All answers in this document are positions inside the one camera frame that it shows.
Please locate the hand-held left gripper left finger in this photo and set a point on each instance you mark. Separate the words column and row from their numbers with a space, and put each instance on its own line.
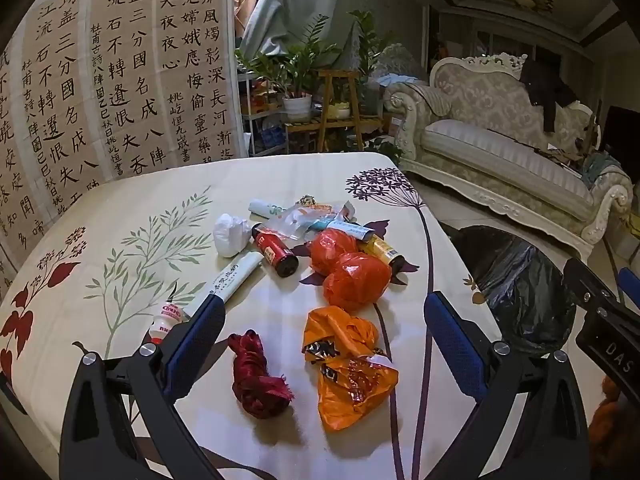
column 195, row 340

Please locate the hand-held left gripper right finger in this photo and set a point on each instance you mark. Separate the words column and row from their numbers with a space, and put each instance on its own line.
column 452, row 345

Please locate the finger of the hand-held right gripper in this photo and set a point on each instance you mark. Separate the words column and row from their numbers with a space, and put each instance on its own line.
column 590, row 285
column 631, row 285

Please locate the small white drink bottle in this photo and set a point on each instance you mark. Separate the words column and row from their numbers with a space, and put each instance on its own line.
column 165, row 322

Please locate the dark red cloth bundle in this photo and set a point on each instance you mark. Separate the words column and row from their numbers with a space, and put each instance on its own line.
column 255, row 380

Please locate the trash bin with black bag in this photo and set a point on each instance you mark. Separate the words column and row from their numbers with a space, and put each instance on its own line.
column 515, row 285

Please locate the long white box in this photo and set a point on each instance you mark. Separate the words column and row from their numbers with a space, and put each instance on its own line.
column 235, row 275

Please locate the white tissue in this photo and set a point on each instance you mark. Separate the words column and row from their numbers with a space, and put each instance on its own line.
column 230, row 235

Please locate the red plastic bag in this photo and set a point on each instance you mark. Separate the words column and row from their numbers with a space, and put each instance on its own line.
column 357, row 280
column 330, row 250

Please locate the orange plastic bag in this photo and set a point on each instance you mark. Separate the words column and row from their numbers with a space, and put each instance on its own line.
column 345, row 390

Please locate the yellow bottle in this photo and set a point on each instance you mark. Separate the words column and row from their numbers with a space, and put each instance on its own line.
column 382, row 250

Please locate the dark red bottle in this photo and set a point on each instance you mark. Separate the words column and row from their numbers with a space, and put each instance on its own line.
column 272, row 250

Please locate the white squeeze tube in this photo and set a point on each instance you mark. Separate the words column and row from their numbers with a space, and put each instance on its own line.
column 262, row 207

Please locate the white printed strip wrapper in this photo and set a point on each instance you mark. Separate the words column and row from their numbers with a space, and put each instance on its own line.
column 355, row 232

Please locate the clear orange-printed plastic wrapper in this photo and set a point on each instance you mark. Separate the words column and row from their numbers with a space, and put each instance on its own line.
column 300, row 222

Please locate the white and red sachet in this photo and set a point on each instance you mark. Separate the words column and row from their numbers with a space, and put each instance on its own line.
column 327, row 208

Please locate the person's right forearm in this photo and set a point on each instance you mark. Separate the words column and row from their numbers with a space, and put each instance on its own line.
column 615, row 425

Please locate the teal cloth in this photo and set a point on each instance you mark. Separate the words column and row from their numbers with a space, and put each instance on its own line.
column 600, row 170

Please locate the brown paper pile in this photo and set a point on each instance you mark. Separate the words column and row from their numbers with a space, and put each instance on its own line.
column 560, row 152

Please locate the cream carved sofa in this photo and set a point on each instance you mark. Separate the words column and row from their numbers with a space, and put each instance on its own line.
column 500, row 155

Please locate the floral tablecloth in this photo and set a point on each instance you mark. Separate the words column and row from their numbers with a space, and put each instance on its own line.
column 300, row 180

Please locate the black jacket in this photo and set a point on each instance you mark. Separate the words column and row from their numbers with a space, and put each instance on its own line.
column 540, row 85

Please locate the small leafy green plant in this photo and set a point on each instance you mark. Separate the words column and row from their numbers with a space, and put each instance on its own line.
column 385, row 150

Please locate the white metal shelf rack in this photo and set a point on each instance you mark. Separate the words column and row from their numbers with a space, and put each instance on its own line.
column 265, row 116

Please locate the striped cloth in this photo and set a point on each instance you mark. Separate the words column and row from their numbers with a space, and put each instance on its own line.
column 422, row 94

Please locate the green plant in white pot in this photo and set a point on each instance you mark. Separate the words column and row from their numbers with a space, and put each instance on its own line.
column 297, row 107

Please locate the yellow plant pot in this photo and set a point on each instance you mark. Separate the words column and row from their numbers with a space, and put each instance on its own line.
column 341, row 111

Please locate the wooden plant stand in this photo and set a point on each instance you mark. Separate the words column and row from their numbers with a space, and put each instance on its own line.
column 327, row 105

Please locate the cream armchair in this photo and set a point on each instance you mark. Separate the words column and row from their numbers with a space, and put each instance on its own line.
column 400, row 60

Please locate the tall green plant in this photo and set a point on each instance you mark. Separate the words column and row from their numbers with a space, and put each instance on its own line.
column 370, row 45

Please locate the grey-green curtain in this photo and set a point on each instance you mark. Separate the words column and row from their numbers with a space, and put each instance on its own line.
column 300, row 10

